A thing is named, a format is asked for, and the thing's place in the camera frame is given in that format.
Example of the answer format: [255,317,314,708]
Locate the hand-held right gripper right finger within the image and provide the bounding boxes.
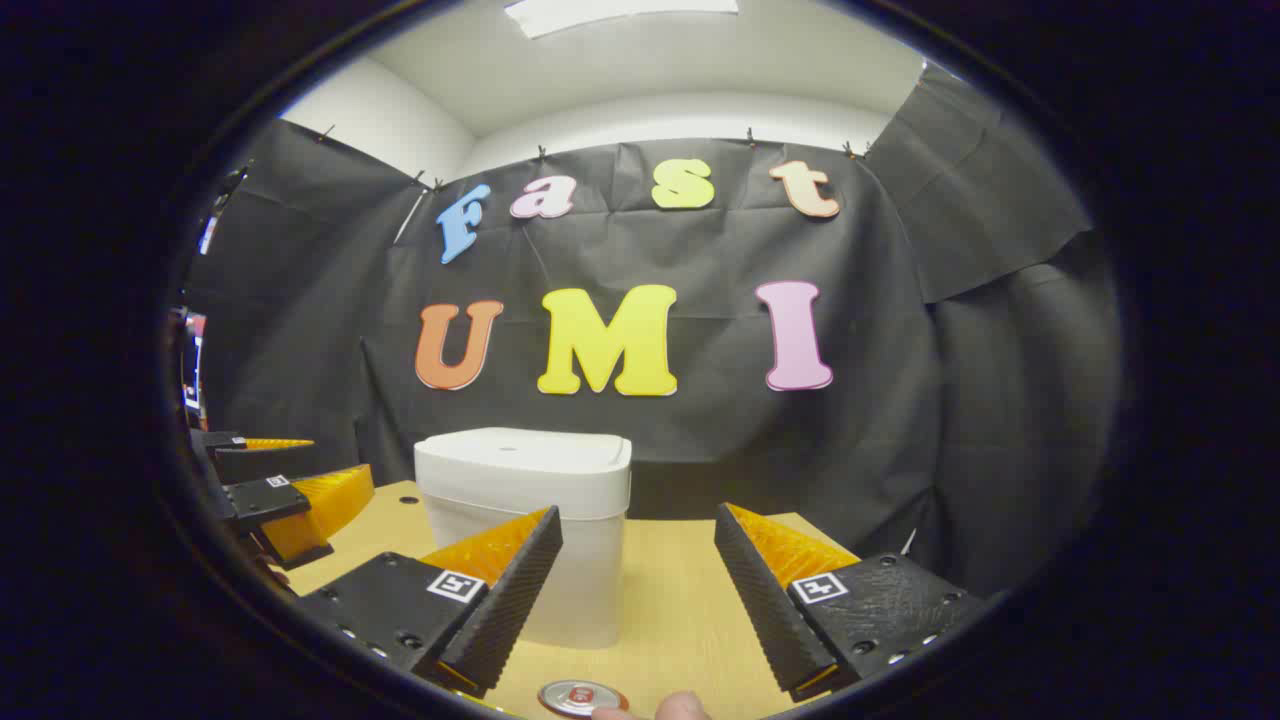
[714,502,986,703]

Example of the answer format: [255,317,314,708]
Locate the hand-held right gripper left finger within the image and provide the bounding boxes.
[295,505,564,699]

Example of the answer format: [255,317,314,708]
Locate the white desktop garbage bin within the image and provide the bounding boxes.
[414,427,633,649]

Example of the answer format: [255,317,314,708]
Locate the red pop can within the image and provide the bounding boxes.
[538,680,631,719]

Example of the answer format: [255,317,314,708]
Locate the computer monitor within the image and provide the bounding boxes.
[180,308,209,421]

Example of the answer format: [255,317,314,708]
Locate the black backdrop cloth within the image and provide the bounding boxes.
[185,65,1121,601]

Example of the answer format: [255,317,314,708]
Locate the long ceiling light panel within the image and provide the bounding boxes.
[503,0,741,41]

